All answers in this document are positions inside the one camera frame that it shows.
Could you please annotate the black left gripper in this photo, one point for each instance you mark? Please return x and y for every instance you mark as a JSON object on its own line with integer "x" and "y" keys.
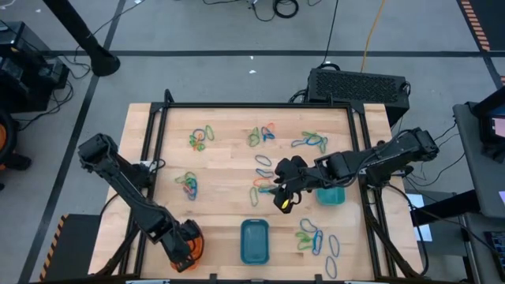
{"x": 181, "y": 238}

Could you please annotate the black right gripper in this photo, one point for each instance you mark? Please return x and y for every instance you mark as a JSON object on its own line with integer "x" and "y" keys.
{"x": 309, "y": 175}

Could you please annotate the orange rubber band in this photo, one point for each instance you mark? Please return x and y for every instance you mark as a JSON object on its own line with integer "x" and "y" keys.
{"x": 188, "y": 190}
{"x": 260, "y": 182}
{"x": 270, "y": 125}
{"x": 196, "y": 144}

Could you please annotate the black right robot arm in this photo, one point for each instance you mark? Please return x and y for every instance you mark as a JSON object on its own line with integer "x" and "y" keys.
{"x": 386, "y": 154}

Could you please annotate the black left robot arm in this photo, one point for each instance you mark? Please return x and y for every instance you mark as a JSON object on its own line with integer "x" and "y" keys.
{"x": 126, "y": 189}

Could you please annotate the orange plastic basket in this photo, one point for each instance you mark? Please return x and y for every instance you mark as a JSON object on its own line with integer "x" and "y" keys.
{"x": 198, "y": 248}

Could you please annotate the light teal plastic basket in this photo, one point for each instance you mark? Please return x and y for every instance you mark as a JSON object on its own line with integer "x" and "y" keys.
{"x": 331, "y": 197}

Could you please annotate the dark teal plastic basket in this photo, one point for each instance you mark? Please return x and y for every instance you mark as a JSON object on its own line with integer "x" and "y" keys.
{"x": 254, "y": 242}

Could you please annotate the black hazard-striped floor mat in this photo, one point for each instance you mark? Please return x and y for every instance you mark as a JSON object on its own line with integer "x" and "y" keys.
{"x": 75, "y": 248}
{"x": 493, "y": 23}

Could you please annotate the black computer case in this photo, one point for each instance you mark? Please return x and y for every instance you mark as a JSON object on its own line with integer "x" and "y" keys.
{"x": 355, "y": 84}

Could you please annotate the black desk foot bar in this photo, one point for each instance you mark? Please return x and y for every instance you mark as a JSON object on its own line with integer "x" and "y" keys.
{"x": 446, "y": 207}

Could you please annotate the dark grey desk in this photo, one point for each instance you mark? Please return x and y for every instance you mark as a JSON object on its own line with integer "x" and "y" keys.
{"x": 473, "y": 256}

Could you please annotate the black orange mobile base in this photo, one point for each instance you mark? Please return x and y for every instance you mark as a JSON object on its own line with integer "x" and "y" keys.
{"x": 12, "y": 158}

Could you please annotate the black monitor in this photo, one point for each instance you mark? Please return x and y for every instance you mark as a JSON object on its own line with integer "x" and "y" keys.
{"x": 487, "y": 118}

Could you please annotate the black pole with round base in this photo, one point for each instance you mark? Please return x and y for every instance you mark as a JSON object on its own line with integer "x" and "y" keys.
{"x": 103, "y": 62}

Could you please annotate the black keyboard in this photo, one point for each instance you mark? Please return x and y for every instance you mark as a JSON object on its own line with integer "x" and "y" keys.
{"x": 498, "y": 248}

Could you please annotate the black equipment cart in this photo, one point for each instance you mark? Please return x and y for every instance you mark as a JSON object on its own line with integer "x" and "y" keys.
{"x": 23, "y": 79}

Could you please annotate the black metal table frame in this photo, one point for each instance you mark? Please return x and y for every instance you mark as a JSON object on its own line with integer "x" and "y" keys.
{"x": 256, "y": 105}

